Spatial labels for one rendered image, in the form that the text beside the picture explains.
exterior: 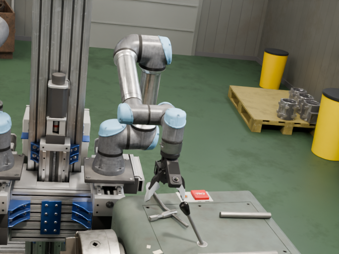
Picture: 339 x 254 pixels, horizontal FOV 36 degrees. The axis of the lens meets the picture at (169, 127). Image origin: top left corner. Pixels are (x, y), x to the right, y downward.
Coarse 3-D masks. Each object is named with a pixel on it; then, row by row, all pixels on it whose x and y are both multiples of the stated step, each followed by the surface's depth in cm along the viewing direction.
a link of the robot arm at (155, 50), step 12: (144, 36) 212; (156, 36) 214; (144, 48) 210; (156, 48) 211; (168, 48) 212; (144, 60) 213; (156, 60) 213; (168, 60) 215; (144, 72) 218; (156, 72) 216; (144, 84) 220; (156, 84) 221; (144, 96) 222; (156, 96) 224; (132, 132) 230; (144, 132) 228; (156, 132) 232; (132, 144) 230; (144, 144) 231; (156, 144) 233
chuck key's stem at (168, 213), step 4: (164, 212) 187; (168, 212) 188; (172, 212) 189; (176, 212) 189; (152, 216) 184; (156, 216) 185; (160, 216) 186; (164, 216) 186; (168, 216) 188; (152, 220) 184
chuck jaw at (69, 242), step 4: (68, 240) 178; (72, 240) 178; (76, 240) 178; (68, 244) 177; (72, 244) 178; (76, 244) 178; (68, 248) 177; (72, 248) 178; (76, 248) 178; (60, 252) 176; (64, 252) 176; (68, 252) 177; (72, 252) 177; (76, 252) 178
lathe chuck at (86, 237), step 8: (80, 232) 177; (88, 232) 177; (96, 232) 178; (104, 232) 178; (80, 240) 172; (88, 240) 172; (96, 240) 173; (104, 240) 173; (80, 248) 172; (88, 248) 169; (96, 248) 170; (104, 248) 170
